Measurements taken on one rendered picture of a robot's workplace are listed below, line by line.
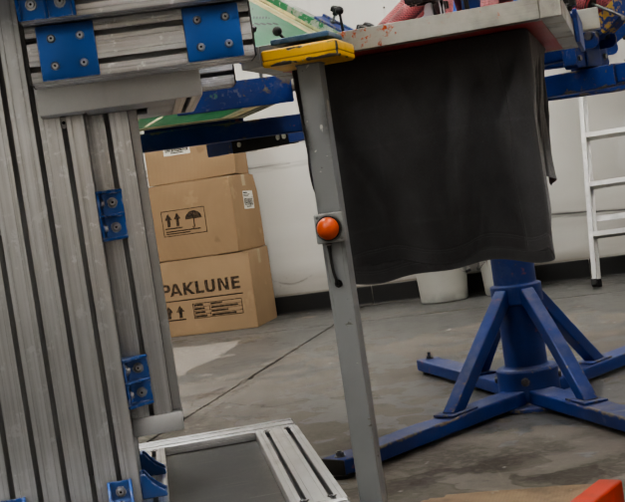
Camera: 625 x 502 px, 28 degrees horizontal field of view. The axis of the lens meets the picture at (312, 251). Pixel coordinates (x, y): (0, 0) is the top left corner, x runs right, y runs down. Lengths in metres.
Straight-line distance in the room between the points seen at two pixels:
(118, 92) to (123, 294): 0.36
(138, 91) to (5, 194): 0.29
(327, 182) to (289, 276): 5.17
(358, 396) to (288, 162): 5.14
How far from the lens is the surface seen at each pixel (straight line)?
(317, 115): 2.09
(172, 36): 2.03
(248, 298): 6.83
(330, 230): 2.04
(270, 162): 7.23
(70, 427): 2.19
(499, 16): 2.24
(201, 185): 6.85
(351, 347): 2.10
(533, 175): 2.31
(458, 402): 3.45
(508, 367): 3.70
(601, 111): 6.95
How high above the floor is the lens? 0.73
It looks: 3 degrees down
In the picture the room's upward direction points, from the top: 8 degrees counter-clockwise
